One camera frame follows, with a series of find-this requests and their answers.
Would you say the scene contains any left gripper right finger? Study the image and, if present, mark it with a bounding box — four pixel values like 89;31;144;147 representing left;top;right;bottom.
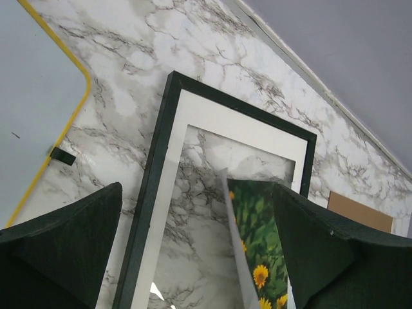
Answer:
272;183;411;308

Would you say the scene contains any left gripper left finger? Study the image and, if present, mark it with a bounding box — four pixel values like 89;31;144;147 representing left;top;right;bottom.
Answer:
1;182;122;308

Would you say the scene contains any sunflower photo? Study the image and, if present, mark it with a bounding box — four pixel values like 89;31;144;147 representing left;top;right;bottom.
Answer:
220;169;296;308

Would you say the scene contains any clear glass pane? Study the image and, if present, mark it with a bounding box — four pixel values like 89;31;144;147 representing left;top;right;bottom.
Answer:
148;126;295;308

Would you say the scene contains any white mat board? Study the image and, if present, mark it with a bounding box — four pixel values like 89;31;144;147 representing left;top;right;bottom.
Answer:
132;90;308;308

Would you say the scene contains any black picture frame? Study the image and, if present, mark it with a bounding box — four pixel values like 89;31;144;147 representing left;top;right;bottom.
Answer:
113;71;317;308

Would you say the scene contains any brown backing board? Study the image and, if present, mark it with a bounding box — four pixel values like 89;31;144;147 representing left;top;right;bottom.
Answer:
327;191;393;234

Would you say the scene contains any yellow rimmed whiteboard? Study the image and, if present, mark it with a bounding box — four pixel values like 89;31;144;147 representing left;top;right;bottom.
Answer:
1;1;91;227

